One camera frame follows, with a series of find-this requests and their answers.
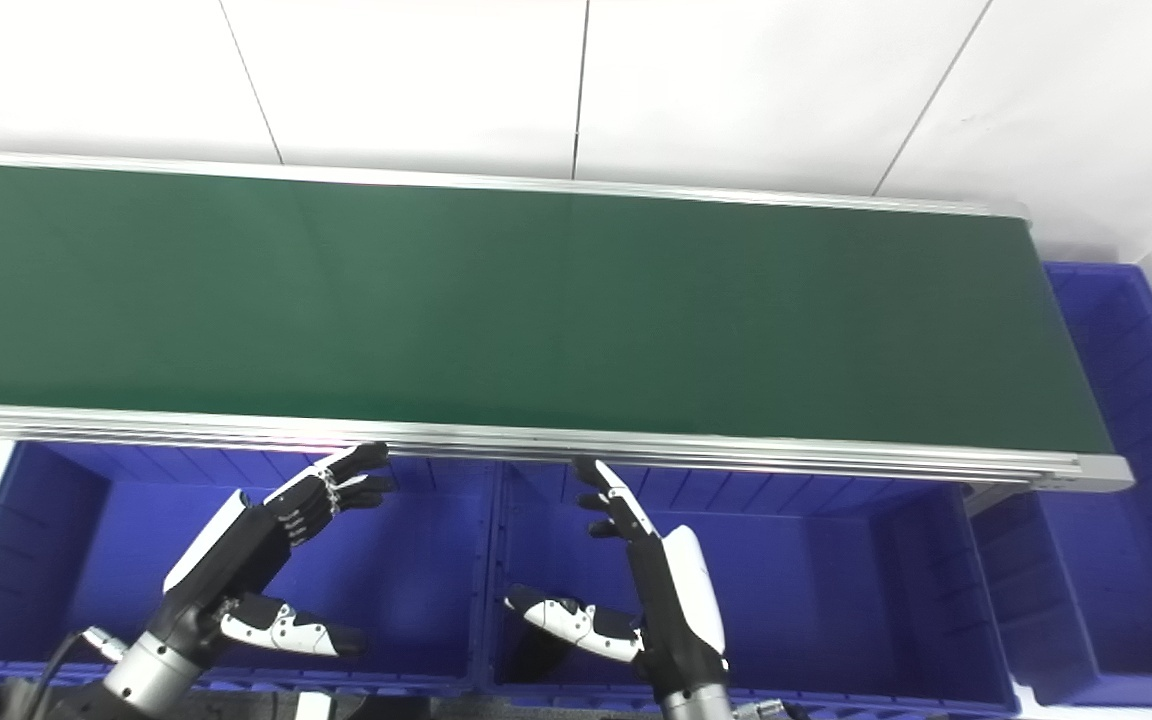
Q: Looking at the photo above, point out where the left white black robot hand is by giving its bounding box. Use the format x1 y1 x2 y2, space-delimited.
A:
146 441 395 661

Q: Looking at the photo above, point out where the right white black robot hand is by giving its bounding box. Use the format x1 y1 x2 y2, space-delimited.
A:
504 457 732 693

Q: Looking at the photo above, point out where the blue plastic bin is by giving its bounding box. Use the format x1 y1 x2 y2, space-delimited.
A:
0 440 502 698
481 460 1024 717
971 262 1152 711

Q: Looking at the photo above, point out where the aluminium conveyor support leg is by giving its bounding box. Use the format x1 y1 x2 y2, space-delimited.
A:
962 484 1025 517

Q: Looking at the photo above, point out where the green conveyor belt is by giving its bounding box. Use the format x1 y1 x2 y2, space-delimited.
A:
0 150 1135 493

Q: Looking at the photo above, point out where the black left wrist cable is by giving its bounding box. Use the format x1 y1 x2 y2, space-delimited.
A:
28 626 129 706

